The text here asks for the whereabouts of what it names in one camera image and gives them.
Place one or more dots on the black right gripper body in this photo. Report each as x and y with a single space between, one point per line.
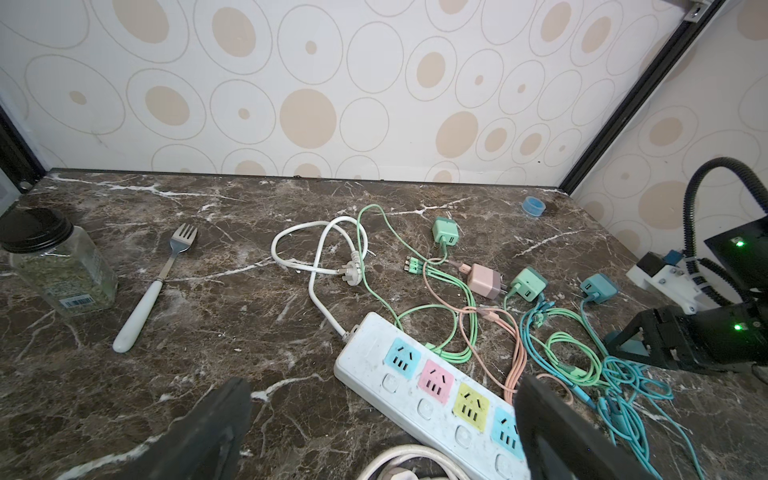
719 340

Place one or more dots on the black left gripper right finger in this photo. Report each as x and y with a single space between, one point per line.
559 444

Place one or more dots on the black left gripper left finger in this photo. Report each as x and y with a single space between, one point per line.
205 444

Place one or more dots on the teal charger plug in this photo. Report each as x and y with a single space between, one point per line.
598 288

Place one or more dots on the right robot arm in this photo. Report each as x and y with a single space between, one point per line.
738 272

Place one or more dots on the pink charger plug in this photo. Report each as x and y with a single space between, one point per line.
482 280

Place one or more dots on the white colourful power strip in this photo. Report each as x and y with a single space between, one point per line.
432 401

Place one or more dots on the green charger near teal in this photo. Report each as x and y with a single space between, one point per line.
528 284

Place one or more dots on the blue tape roll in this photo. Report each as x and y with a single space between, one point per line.
533 206

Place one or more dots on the glass spice jar black lid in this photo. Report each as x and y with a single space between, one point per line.
58 260

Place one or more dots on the green charger far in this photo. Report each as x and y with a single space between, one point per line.
445 231

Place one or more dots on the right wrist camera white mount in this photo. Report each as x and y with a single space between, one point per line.
653 272

